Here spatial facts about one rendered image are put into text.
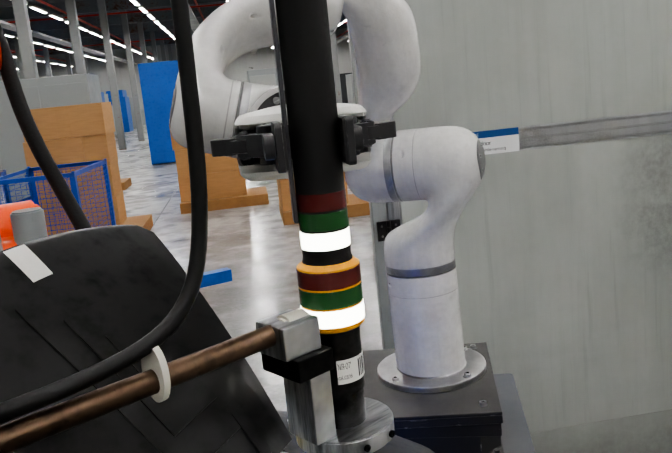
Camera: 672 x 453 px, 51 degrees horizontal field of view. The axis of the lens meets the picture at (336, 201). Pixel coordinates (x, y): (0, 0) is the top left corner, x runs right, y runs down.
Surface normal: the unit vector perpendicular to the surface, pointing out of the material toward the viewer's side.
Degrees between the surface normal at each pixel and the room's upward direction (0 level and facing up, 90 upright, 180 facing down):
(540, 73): 89
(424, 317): 89
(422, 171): 96
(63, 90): 90
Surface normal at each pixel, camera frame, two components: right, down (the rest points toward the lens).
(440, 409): -0.12, -0.98
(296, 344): 0.68, 0.05
